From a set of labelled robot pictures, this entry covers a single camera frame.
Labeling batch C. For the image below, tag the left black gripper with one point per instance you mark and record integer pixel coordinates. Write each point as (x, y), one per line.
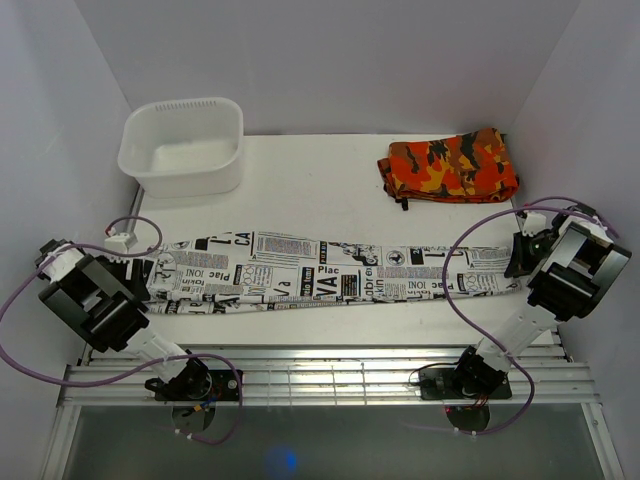
(137, 283)

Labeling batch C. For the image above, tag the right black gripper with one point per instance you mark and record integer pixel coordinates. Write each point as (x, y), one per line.
(520, 264)

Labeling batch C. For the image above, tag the newspaper print trousers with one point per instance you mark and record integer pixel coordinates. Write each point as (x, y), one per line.
(249, 272)

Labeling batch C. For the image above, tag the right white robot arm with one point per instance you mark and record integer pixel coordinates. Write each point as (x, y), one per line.
(569, 264)

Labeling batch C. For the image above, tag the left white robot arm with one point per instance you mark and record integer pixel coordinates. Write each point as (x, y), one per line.
(89, 295)

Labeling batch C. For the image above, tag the orange camouflage folded trousers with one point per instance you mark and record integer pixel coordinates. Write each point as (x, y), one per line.
(473, 168)

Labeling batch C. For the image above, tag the white plastic basket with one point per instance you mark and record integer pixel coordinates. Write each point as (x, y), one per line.
(184, 148)

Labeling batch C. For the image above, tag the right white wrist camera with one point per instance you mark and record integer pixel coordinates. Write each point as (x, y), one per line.
(531, 223)

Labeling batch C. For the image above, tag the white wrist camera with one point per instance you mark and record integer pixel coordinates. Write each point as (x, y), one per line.
(531, 223)
(119, 243)

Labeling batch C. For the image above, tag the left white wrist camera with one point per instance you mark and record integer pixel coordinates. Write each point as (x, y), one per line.
(119, 243)

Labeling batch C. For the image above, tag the aluminium rail frame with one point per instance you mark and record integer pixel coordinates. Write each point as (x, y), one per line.
(345, 356)

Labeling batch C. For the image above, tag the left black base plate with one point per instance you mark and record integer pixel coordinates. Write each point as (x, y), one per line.
(216, 384)

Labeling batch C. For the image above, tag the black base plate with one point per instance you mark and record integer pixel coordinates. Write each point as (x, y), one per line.
(442, 382)
(216, 384)

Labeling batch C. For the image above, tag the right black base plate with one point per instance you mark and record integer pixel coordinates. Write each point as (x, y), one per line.
(442, 382)

